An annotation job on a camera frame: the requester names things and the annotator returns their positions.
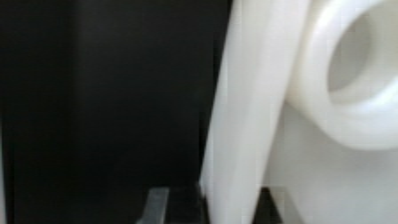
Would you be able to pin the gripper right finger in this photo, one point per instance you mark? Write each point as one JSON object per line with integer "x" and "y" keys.
{"x": 276, "y": 209}

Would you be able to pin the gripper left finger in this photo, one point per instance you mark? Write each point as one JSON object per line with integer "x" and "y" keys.
{"x": 156, "y": 208}

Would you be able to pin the white square tabletop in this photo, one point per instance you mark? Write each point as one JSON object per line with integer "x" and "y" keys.
{"x": 303, "y": 139}

